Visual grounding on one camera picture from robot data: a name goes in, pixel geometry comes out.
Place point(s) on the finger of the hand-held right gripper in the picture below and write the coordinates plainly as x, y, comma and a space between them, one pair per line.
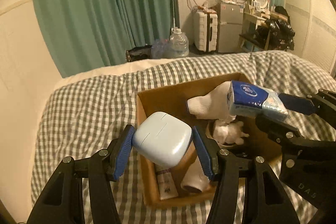
275, 128
295, 104

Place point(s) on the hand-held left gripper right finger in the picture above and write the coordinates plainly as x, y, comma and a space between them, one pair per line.
203, 153

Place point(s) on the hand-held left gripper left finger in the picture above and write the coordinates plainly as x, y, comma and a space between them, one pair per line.
123, 153

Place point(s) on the tape roll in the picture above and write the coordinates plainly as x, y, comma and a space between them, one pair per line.
210, 132

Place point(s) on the white handheld device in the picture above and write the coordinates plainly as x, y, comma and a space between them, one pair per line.
195, 179

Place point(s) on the white tissue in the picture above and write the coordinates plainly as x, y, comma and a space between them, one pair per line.
228, 132

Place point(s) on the blue tissue pack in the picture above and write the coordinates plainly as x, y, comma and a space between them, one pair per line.
249, 98

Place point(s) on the pale blue earbuds case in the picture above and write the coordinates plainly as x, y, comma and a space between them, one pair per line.
162, 137

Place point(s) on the white cream tube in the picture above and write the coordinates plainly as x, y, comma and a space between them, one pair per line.
166, 184

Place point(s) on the white sock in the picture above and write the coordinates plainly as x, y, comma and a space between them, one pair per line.
210, 104

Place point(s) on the cardboard box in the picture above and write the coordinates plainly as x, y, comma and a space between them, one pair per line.
168, 98

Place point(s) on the grey checked blanket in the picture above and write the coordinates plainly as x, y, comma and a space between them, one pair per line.
86, 113

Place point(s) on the black garbage bag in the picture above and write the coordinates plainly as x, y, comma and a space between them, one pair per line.
278, 32

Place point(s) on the white louvred wardrobe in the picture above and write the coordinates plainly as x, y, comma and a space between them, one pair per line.
312, 19

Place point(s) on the wooden dressing table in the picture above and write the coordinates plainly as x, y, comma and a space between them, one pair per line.
249, 19

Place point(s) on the silver small fridge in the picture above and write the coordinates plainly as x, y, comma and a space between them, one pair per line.
231, 29

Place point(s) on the dark floor box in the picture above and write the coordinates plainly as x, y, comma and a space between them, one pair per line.
137, 54

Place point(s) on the plastic bag of bottles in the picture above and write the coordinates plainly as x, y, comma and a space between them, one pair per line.
160, 49

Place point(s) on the large clear water bottle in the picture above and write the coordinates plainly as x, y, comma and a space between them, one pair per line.
179, 44

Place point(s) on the white suitcase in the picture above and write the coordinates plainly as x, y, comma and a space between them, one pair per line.
202, 32

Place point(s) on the clear plastic bag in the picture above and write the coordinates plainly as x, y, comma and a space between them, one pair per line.
211, 5

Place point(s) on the wide green curtain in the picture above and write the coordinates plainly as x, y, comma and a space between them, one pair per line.
73, 8

